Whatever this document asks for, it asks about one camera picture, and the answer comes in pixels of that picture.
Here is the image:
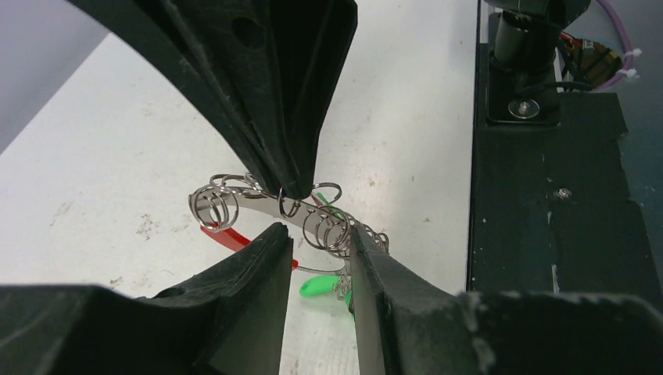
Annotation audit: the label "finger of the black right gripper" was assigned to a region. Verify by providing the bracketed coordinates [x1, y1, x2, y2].
[75, 0, 358, 199]

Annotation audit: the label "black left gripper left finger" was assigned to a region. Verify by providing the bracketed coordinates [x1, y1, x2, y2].
[1, 223, 293, 374]

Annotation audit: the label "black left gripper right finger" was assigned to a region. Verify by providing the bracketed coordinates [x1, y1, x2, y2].
[349, 227, 662, 374]

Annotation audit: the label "key with green tag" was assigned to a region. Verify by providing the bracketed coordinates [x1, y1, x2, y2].
[310, 182, 346, 220]
[344, 291, 355, 317]
[299, 276, 340, 297]

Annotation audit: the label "metal keyring with red grip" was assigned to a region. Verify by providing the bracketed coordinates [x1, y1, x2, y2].
[188, 173, 389, 276]

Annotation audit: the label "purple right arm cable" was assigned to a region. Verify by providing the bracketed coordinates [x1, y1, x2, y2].
[593, 0, 643, 93]

